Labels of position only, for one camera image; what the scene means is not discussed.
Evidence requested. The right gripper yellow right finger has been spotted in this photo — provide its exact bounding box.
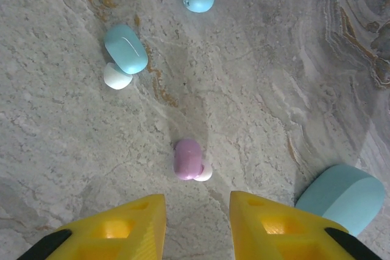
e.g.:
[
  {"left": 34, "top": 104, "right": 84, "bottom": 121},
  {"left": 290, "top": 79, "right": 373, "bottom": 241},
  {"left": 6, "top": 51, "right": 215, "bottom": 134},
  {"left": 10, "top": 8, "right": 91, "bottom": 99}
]
[{"left": 229, "top": 191, "right": 378, "bottom": 260}]

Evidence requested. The light blue earbud charging case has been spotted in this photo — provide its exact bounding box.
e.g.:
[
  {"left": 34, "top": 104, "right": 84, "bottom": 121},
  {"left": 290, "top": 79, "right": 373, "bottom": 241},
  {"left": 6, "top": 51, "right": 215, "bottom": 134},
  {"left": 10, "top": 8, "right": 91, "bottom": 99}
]
[{"left": 294, "top": 164, "right": 385, "bottom": 238}]

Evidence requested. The pink wireless earbud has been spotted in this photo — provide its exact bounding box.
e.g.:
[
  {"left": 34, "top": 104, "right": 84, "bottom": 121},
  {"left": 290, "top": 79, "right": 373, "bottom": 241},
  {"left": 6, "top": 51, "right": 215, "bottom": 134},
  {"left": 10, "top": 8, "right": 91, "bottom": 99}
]
[{"left": 172, "top": 138, "right": 213, "bottom": 181}]

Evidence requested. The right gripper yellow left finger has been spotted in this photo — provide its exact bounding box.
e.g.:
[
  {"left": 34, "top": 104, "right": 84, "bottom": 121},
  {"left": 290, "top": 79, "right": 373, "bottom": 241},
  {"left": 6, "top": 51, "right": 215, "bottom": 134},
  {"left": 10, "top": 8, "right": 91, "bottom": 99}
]
[{"left": 18, "top": 194, "right": 167, "bottom": 260}]

